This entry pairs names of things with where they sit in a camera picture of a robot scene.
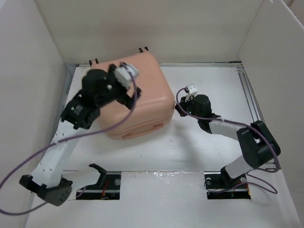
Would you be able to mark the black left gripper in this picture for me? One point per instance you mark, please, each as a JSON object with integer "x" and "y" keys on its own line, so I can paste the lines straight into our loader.
{"x": 125, "y": 99}

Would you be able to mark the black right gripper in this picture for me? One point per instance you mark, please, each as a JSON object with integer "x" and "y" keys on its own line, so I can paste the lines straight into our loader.
{"x": 183, "y": 104}

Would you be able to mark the pink hard-shell suitcase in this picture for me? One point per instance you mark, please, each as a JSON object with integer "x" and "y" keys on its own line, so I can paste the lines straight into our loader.
{"x": 155, "y": 107}

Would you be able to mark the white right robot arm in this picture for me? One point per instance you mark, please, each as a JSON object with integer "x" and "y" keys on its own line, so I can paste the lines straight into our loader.
{"x": 257, "y": 144}

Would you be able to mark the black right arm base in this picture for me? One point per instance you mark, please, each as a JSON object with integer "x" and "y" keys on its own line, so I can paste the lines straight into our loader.
{"x": 218, "y": 189}

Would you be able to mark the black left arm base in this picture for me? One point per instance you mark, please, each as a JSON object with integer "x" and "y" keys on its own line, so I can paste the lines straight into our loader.
{"x": 109, "y": 190}

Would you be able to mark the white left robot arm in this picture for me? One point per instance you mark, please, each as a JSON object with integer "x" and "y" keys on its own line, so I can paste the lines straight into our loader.
{"x": 98, "y": 88}

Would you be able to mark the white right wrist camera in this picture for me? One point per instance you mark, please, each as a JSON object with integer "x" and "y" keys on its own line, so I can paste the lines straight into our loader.
{"x": 191, "y": 91}

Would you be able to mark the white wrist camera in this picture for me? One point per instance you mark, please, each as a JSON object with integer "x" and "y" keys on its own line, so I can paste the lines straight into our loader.
{"x": 191, "y": 91}
{"x": 124, "y": 72}

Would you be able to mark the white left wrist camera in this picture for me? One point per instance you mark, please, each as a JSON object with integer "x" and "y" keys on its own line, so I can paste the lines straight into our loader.
{"x": 124, "y": 72}

